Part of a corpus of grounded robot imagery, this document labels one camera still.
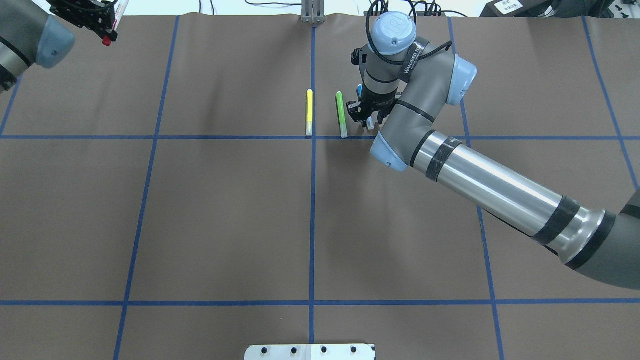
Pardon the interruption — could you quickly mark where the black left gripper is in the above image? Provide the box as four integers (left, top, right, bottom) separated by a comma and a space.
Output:
49, 0, 108, 37

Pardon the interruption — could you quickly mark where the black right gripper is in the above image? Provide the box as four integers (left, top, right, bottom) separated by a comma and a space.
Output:
347, 95, 399, 125

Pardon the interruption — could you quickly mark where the blue marker pen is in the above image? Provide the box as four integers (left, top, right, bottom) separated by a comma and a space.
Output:
356, 84, 375, 132

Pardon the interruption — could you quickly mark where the red marker pen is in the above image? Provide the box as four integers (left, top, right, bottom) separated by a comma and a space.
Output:
102, 0, 130, 47

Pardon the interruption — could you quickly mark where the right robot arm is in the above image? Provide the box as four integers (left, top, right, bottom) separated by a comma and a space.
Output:
346, 11, 640, 290

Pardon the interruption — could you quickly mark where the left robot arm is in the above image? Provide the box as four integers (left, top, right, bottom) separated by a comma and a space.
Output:
0, 0, 129, 92

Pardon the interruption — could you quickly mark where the green marker pen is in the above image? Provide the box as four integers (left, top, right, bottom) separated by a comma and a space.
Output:
334, 91, 349, 139

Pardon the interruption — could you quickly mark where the yellow marker pen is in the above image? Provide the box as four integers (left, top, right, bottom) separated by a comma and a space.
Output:
305, 88, 314, 137

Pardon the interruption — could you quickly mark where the aluminium frame post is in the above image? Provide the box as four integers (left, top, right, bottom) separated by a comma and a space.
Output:
300, 0, 326, 25

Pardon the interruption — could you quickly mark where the white camera pole base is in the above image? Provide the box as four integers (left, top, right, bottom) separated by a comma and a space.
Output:
243, 343, 377, 360

